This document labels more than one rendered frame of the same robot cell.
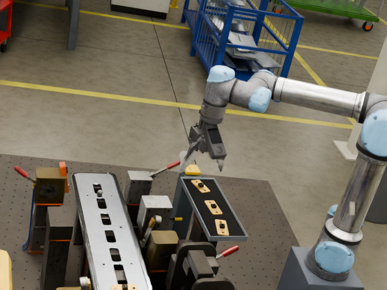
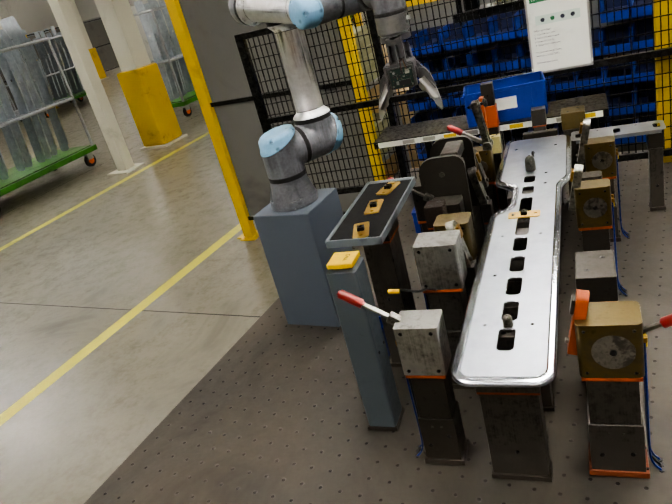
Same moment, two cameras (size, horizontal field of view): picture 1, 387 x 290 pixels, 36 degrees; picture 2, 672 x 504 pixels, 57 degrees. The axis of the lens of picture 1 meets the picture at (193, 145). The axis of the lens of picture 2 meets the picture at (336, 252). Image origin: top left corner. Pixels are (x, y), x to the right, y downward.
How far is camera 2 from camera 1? 3.07 m
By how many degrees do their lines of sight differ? 112
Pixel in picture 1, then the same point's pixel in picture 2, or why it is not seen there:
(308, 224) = not seen: outside the picture
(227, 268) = (306, 401)
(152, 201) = (443, 238)
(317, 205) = not seen: outside the picture
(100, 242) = (535, 254)
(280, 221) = (111, 489)
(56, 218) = (601, 259)
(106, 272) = (540, 226)
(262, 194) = not seen: outside the picture
